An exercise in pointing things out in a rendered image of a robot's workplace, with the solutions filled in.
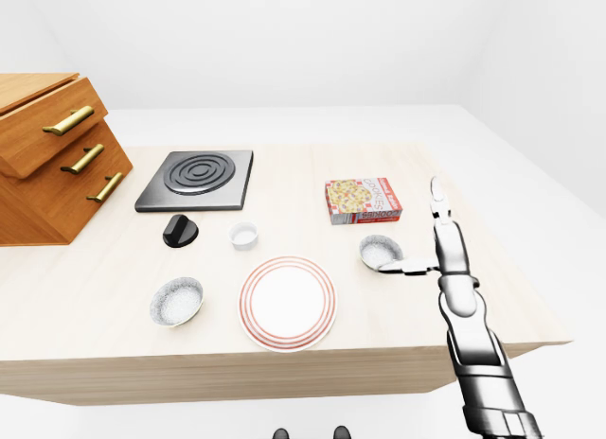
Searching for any flat dark stove plate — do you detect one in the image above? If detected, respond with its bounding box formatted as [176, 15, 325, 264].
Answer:
[134, 149, 255, 214]

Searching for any patterned black white bowl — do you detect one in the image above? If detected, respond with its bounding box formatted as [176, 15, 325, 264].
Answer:
[149, 276, 205, 330]
[358, 234, 405, 272]

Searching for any white plate with red rings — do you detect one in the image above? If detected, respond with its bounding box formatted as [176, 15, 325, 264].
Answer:
[237, 255, 339, 354]

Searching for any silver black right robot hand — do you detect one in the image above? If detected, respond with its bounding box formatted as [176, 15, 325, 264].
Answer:
[375, 174, 473, 279]

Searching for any small white ramekin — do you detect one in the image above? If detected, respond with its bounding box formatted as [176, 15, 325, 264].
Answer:
[227, 221, 259, 252]

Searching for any round black stove knob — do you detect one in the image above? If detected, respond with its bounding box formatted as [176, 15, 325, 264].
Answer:
[162, 214, 201, 250]

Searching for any brass drawer handle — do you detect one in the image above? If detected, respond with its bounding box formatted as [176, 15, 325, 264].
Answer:
[42, 105, 96, 137]
[60, 143, 105, 176]
[85, 171, 125, 204]

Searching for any wooden cabinet drawer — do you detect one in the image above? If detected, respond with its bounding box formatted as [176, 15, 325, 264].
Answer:
[43, 142, 134, 246]
[19, 117, 121, 214]

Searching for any printed cookies box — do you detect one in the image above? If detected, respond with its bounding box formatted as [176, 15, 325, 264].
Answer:
[324, 176, 404, 226]

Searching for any wooden drawer pulled open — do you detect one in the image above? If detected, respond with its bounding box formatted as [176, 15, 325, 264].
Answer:
[0, 77, 109, 180]

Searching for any wooden cabinet with drawers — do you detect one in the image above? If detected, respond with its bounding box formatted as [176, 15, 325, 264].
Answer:
[0, 72, 134, 247]

